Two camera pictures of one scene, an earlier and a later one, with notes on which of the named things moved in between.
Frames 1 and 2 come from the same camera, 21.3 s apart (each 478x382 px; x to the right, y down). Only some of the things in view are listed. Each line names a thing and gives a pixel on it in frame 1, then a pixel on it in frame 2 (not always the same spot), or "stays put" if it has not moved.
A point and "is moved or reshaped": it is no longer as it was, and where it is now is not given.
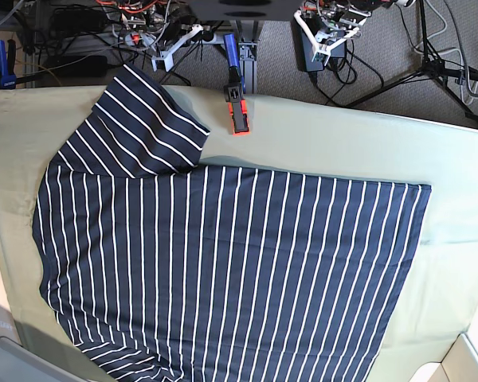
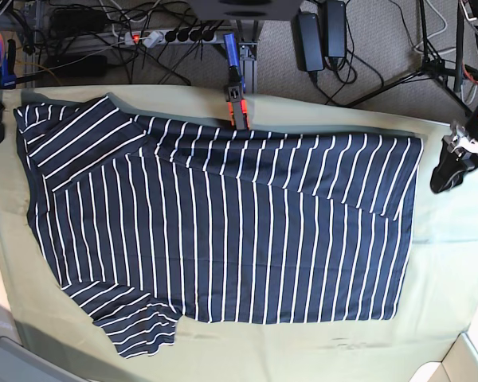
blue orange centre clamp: [235, 90] stays put
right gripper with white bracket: [327, 23] → [468, 140]
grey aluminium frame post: [248, 66] stays put
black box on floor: [76, 67] stays put
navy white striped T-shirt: [211, 274] is moved or reshaped
